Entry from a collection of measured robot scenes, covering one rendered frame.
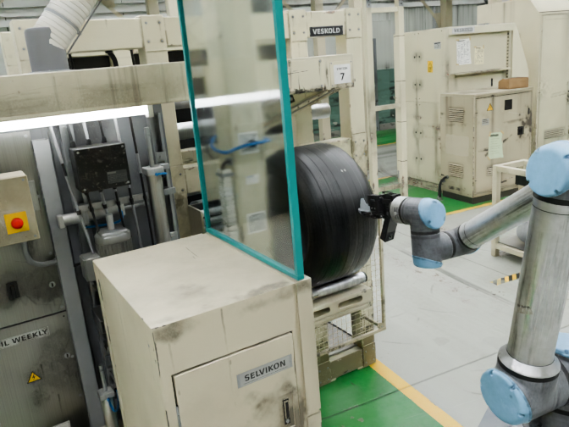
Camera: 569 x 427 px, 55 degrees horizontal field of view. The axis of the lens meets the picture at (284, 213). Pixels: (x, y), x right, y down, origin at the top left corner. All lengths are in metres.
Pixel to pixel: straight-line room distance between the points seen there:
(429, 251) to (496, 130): 5.06
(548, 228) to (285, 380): 0.71
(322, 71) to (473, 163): 4.34
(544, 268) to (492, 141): 5.34
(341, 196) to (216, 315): 0.88
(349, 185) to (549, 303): 0.86
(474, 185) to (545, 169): 5.31
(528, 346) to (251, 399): 0.69
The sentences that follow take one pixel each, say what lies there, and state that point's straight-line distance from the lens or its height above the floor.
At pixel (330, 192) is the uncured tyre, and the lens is 1.95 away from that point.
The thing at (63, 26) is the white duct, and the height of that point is 1.94.
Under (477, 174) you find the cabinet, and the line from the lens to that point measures 6.62.
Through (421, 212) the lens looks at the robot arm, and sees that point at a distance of 1.70.
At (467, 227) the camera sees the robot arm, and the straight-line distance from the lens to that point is 1.77.
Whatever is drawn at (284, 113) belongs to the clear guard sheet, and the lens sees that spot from 1.21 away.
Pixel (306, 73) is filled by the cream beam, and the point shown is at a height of 1.72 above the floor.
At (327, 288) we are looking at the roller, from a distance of 2.15.
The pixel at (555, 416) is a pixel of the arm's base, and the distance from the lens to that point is 1.76.
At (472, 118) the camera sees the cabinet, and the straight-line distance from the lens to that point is 6.48.
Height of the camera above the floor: 1.77
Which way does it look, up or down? 16 degrees down
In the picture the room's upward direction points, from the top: 5 degrees counter-clockwise
